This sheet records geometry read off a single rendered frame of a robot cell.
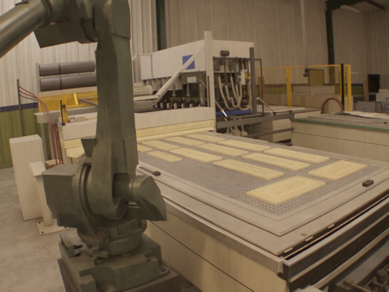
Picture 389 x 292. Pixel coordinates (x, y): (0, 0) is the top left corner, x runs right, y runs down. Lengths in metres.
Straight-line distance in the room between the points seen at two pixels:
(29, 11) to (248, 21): 10.35
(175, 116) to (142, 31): 4.97
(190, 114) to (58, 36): 3.23
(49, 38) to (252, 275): 1.54
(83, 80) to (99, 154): 6.12
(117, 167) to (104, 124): 0.21
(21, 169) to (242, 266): 3.28
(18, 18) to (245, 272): 1.51
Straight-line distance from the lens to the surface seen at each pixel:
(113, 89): 1.49
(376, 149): 5.63
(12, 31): 1.20
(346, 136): 5.88
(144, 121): 4.27
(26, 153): 4.30
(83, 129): 4.01
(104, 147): 1.52
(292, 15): 13.21
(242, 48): 6.53
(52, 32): 1.65
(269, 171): 2.48
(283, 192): 2.01
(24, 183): 4.38
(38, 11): 1.34
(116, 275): 1.77
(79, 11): 1.49
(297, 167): 2.56
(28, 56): 8.25
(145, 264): 1.82
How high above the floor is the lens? 1.55
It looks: 11 degrees down
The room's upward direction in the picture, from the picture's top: 3 degrees counter-clockwise
